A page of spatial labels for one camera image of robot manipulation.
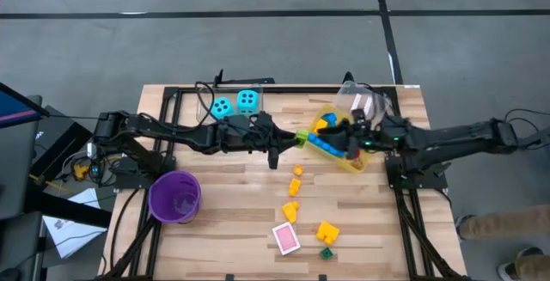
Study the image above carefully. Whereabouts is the blue screen monitor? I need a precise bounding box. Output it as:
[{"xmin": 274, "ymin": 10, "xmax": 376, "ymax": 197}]
[{"xmin": 0, "ymin": 82, "xmax": 50, "ymax": 131}]

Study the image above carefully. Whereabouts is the dark grey cabinet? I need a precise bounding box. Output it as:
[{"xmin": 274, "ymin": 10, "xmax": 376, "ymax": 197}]
[{"xmin": 0, "ymin": 95, "xmax": 44, "ymax": 222}]

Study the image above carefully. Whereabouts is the pink boxed card deck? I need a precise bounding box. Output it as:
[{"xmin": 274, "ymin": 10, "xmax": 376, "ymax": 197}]
[{"xmin": 272, "ymin": 221, "xmax": 302, "ymax": 256}]

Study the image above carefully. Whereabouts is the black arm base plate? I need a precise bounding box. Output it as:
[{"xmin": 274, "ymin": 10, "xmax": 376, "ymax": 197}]
[
  {"xmin": 112, "ymin": 156, "xmax": 177, "ymax": 190},
  {"xmin": 385, "ymin": 160, "xmax": 449, "ymax": 191}
]

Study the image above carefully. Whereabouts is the black equipment box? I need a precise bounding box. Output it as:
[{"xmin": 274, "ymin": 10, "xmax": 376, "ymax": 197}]
[{"xmin": 32, "ymin": 105, "xmax": 94, "ymax": 179}]

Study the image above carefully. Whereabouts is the white paper sheet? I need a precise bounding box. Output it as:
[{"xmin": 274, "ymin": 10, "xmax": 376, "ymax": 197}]
[{"xmin": 42, "ymin": 187, "xmax": 108, "ymax": 260}]

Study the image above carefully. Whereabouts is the black stand leg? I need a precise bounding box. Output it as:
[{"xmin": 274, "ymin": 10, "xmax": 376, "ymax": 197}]
[{"xmin": 25, "ymin": 189, "xmax": 113, "ymax": 229}]

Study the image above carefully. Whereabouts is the large blue four-stud brick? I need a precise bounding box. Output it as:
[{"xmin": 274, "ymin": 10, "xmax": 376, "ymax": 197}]
[{"xmin": 307, "ymin": 132, "xmax": 347, "ymax": 158}]

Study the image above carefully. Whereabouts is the clear rounded plastic container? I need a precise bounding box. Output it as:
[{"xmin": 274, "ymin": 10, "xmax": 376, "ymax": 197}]
[{"xmin": 334, "ymin": 80, "xmax": 390, "ymax": 121}]

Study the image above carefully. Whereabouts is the person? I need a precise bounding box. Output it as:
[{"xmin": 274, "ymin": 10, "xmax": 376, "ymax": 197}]
[{"xmin": 455, "ymin": 205, "xmax": 550, "ymax": 281}]

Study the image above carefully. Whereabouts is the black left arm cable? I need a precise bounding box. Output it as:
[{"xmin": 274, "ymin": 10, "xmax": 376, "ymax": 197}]
[{"xmin": 194, "ymin": 81, "xmax": 217, "ymax": 128}]

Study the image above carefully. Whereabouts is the purple plastic bucket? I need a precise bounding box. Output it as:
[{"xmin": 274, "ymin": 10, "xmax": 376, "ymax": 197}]
[{"xmin": 148, "ymin": 170, "xmax": 203, "ymax": 224}]

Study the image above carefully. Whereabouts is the grey chair base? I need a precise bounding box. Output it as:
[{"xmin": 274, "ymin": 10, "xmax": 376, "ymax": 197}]
[{"xmin": 526, "ymin": 125, "xmax": 550, "ymax": 149}]

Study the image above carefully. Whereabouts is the cyan foam die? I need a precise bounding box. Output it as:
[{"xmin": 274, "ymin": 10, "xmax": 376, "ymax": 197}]
[
  {"xmin": 213, "ymin": 96, "xmax": 235, "ymax": 119},
  {"xmin": 236, "ymin": 89, "xmax": 261, "ymax": 117}
]

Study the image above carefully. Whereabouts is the black power cable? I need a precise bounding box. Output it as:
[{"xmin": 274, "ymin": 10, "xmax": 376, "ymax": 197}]
[{"xmin": 109, "ymin": 188, "xmax": 143, "ymax": 273}]

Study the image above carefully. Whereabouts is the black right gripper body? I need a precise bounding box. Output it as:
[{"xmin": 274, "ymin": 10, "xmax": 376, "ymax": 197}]
[{"xmin": 350, "ymin": 115, "xmax": 407, "ymax": 156}]

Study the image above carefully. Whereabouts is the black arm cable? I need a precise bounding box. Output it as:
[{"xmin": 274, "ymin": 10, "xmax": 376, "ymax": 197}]
[
  {"xmin": 504, "ymin": 107, "xmax": 550, "ymax": 138},
  {"xmin": 194, "ymin": 81, "xmax": 217, "ymax": 128}
]

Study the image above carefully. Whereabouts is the yellow translucent plastic bin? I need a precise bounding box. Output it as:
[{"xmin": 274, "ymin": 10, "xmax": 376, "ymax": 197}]
[{"xmin": 300, "ymin": 103, "xmax": 373, "ymax": 174}]

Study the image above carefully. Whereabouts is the clear rectangular plastic bin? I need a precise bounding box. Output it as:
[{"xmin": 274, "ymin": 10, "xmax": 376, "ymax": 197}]
[{"xmin": 196, "ymin": 83, "xmax": 264, "ymax": 124}]

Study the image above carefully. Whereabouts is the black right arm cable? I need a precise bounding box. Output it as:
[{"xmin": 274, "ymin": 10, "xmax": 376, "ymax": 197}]
[{"xmin": 504, "ymin": 107, "xmax": 550, "ymax": 138}]

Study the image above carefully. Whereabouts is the yellow curved toy brick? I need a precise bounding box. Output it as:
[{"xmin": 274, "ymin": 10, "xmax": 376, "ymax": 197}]
[{"xmin": 281, "ymin": 200, "xmax": 301, "ymax": 224}]

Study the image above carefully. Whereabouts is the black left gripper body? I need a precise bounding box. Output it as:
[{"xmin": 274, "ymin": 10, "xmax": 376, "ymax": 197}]
[{"xmin": 218, "ymin": 112, "xmax": 288, "ymax": 170}]

